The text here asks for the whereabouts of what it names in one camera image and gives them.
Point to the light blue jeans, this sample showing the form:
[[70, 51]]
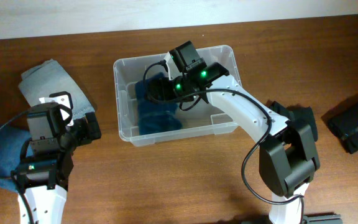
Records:
[[48, 78]]

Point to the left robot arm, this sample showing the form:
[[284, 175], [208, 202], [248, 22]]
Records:
[[41, 178]]

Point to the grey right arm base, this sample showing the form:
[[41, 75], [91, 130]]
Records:
[[323, 219]]

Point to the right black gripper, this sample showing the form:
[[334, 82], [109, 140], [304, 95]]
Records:
[[168, 94]]

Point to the medium blue jeans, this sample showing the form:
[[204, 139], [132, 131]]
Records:
[[11, 142]]

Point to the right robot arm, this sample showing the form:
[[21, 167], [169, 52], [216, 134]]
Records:
[[288, 158]]

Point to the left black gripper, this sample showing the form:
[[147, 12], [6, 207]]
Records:
[[88, 133]]

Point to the large black garment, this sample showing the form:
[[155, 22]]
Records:
[[345, 127]]

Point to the clear plastic storage bin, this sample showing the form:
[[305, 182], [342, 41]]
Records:
[[201, 120]]

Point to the dark teal garment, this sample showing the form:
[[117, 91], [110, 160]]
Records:
[[155, 118]]

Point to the small black garment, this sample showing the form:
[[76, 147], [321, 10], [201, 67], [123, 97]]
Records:
[[294, 113]]

